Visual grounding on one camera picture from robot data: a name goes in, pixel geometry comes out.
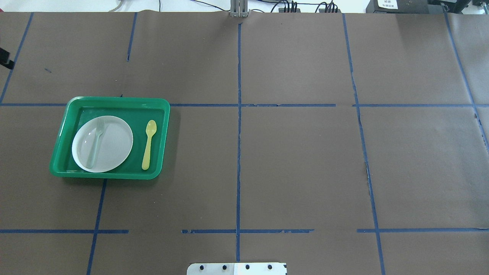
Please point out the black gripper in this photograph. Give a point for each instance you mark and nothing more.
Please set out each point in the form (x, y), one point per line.
(5, 59)

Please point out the yellow plastic spoon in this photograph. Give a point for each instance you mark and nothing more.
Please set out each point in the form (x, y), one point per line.
(151, 129)

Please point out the horizontal blue tape line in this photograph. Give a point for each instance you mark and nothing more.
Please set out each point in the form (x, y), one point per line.
(280, 105)

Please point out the white round plate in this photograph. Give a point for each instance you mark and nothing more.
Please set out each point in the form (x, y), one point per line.
(115, 144)

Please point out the green plastic tray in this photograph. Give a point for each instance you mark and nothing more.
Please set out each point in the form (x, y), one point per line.
(136, 112)

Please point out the vertical blue tape line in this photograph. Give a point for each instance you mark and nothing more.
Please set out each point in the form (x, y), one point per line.
(239, 106)

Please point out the black power strip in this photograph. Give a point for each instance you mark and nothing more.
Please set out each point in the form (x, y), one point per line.
(290, 6)

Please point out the black equipment box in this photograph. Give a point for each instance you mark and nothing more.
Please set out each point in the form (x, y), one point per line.
(416, 6)

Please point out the grey aluminium post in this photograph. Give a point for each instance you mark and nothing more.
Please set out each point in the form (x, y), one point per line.
(239, 9)

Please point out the white metal base plate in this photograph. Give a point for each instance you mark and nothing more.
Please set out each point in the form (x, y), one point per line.
(247, 268)

